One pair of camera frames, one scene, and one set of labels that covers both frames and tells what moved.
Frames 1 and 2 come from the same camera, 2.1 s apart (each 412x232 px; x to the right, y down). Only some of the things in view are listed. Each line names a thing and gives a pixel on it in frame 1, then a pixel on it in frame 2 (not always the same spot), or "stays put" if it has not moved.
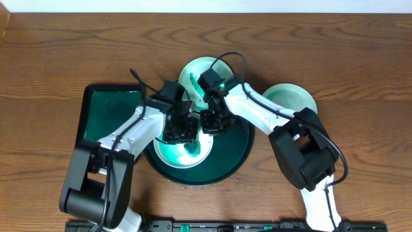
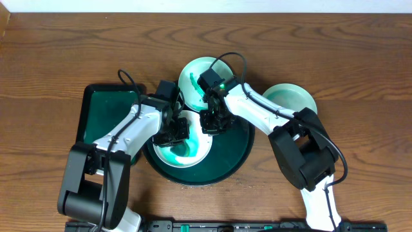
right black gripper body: (221, 120) stays put
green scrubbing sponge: (192, 149) -> (181, 150)
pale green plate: (291, 96) stays put
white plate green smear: (185, 154) stays put
